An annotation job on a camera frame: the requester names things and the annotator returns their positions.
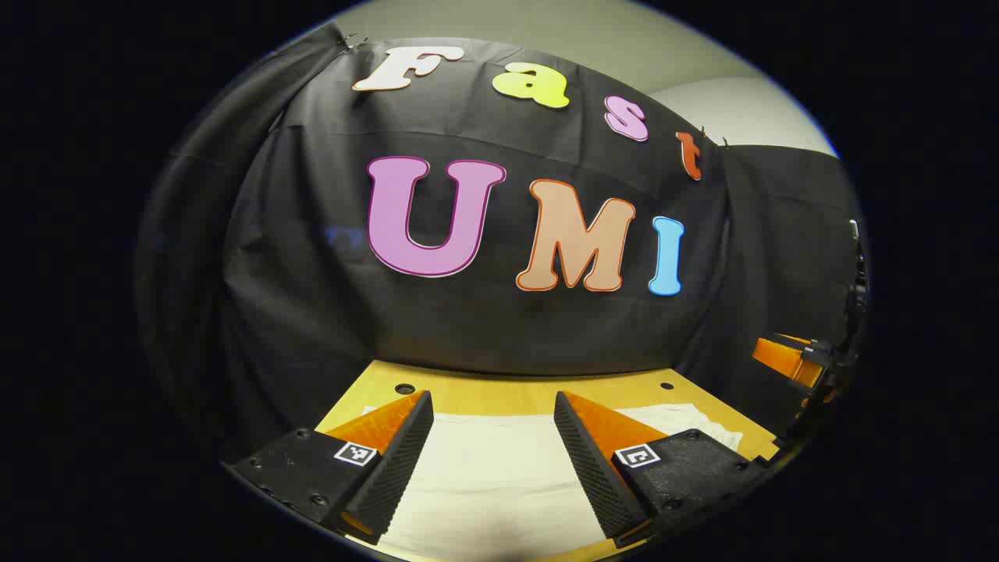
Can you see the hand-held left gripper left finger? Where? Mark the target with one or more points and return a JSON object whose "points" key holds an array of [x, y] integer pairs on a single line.
{"points": [[390, 476]]}

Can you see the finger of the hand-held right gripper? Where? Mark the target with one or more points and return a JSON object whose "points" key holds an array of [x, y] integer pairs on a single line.
{"points": [[784, 357]]}

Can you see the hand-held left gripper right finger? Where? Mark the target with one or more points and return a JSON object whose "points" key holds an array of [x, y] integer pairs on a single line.
{"points": [[597, 476]]}

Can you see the white jeans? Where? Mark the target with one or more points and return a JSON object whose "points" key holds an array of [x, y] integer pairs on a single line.
{"points": [[499, 484]]}

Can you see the black backdrop cloth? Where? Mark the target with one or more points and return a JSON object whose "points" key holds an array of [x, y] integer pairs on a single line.
{"points": [[312, 234]]}

